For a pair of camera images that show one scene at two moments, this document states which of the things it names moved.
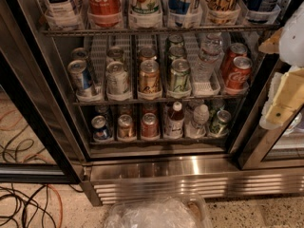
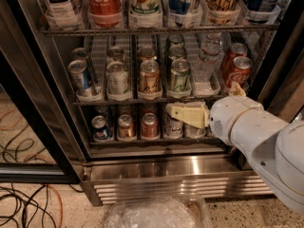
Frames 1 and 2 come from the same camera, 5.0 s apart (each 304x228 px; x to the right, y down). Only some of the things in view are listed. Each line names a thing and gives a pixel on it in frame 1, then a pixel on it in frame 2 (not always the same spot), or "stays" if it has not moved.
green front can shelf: [180, 75] stays
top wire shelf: [159, 31] stays
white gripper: [294, 43] -> [228, 115]
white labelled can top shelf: [60, 8] stays
